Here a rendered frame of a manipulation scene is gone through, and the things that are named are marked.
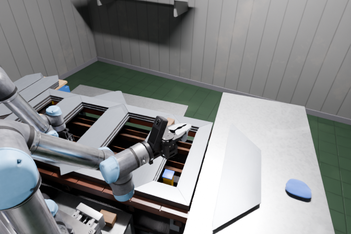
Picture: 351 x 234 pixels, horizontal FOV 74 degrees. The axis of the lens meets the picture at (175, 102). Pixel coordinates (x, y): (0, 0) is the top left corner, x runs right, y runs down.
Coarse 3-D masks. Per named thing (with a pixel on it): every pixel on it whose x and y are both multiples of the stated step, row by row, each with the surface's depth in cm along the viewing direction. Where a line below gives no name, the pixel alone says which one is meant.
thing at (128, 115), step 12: (48, 96) 211; (36, 108) 199; (96, 108) 202; (108, 108) 199; (144, 120) 192; (192, 132) 183; (108, 144) 169; (192, 144) 170; (96, 180) 141; (156, 180) 144; (168, 204) 132; (180, 204) 128
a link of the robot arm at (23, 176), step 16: (0, 128) 54; (0, 144) 50; (16, 144) 52; (0, 160) 46; (16, 160) 48; (32, 160) 52; (0, 176) 46; (16, 176) 48; (32, 176) 50; (0, 192) 47; (16, 192) 49; (32, 192) 54; (0, 208) 48; (16, 208) 54; (32, 208) 57; (48, 208) 64; (16, 224) 57; (32, 224) 59; (48, 224) 64
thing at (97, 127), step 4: (96, 124) 180; (100, 124) 180; (92, 128) 176; (96, 128) 176; (100, 128) 176; (104, 128) 176; (108, 128) 176; (112, 128) 176; (104, 132) 173; (108, 132) 173
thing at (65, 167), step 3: (60, 165) 147; (63, 165) 147; (66, 165) 147; (69, 165) 147; (60, 168) 145; (63, 168) 145; (66, 168) 145; (69, 168) 145; (72, 168) 145; (75, 168) 145; (78, 168) 145; (66, 171) 143; (69, 171) 143
